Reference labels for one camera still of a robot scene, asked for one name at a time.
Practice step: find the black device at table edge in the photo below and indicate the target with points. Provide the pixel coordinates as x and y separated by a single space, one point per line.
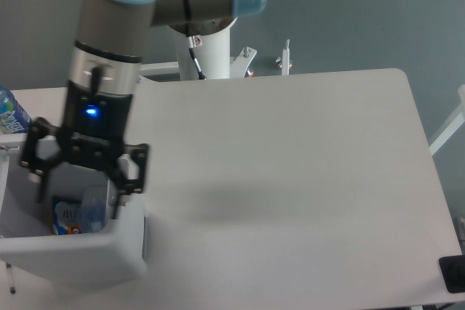
452 268

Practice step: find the blue snack packet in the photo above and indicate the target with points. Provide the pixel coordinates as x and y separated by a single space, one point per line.
66 215

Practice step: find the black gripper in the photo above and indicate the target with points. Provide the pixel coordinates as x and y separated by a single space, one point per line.
91 136

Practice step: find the clear plastic bottle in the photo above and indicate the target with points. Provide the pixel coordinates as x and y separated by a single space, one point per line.
93 209

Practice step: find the white frame leg right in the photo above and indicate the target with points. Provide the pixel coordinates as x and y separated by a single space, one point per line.
449 127

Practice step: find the white trash can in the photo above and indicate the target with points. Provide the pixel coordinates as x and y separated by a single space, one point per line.
28 242

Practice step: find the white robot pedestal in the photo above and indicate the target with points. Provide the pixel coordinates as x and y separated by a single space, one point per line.
204 47

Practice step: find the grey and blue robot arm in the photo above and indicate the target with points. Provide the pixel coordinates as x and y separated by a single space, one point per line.
105 64

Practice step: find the blue labelled water bottle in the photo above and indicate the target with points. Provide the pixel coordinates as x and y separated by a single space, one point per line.
14 118

